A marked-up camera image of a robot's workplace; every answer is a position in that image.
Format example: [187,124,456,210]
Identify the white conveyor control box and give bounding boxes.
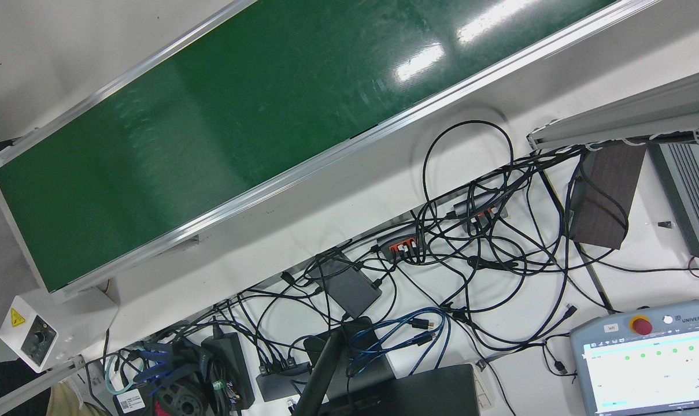
[0,287,119,373]

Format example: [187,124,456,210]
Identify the black looped cable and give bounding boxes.
[421,120,515,232]

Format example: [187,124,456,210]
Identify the black cable reel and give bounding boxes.
[153,376,211,416]

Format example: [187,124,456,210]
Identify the blue cable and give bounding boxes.
[346,306,451,377]

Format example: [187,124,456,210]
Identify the black hub orange ports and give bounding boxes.
[376,224,425,262]
[453,194,509,227]

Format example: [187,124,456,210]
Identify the black power brick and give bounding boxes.
[202,332,256,412]

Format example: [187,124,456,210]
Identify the aluminium profile beam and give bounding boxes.
[527,66,699,152]

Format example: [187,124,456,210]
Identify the white label tag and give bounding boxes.
[113,388,147,414]

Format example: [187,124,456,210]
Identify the brown box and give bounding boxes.
[569,142,648,250]

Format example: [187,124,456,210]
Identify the green conveyor belt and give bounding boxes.
[0,0,662,307]

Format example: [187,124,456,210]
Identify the teal cable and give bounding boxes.
[103,352,136,396]

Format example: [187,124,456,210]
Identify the grey teach pendant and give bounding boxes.
[569,300,699,416]

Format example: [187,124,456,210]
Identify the small black hub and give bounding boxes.
[256,361,312,402]

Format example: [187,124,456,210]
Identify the grey finned device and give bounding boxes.
[647,142,699,263]

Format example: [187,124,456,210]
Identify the black adapter box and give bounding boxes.
[315,254,383,320]

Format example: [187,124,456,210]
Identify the white power strip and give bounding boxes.
[472,361,495,411]

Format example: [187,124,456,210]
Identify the black pole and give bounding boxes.
[291,329,347,416]

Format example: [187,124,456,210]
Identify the black flat laptop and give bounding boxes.
[320,363,482,416]

